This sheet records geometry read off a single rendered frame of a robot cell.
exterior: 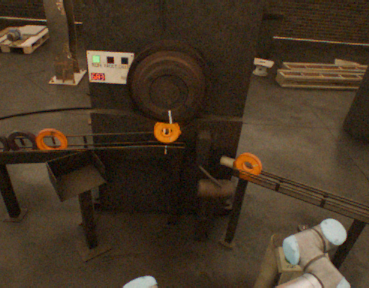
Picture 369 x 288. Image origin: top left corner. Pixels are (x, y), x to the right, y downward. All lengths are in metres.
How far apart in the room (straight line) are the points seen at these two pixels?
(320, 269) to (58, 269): 1.62
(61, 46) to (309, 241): 4.01
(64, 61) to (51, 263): 3.02
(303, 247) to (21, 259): 1.79
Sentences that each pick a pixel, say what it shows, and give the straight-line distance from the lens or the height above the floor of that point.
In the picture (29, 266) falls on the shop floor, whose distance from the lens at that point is 2.28.
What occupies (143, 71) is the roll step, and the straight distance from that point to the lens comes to 1.63.
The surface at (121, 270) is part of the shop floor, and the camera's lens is 2.14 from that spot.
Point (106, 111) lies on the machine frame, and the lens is 1.95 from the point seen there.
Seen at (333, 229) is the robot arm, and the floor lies 1.00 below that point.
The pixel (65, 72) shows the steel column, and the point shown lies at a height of 0.15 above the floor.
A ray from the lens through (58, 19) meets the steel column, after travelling 4.44.
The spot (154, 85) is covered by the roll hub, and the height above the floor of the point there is 1.15.
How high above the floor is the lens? 1.78
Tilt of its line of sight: 34 degrees down
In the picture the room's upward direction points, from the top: 5 degrees clockwise
